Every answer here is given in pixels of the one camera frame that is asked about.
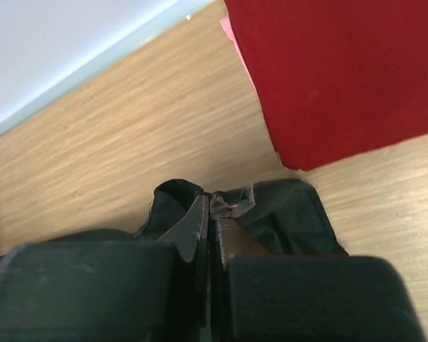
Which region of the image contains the black t-shirt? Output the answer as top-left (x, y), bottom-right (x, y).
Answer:
top-left (0, 179), bottom-right (349, 279)

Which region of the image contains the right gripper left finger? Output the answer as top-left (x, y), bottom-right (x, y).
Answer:
top-left (0, 195), bottom-right (209, 341)

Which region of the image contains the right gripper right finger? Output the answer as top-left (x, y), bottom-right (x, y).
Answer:
top-left (210, 200), bottom-right (425, 341)

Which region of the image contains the folded dark red t-shirt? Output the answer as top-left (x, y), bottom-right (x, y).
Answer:
top-left (225, 1), bottom-right (428, 171)

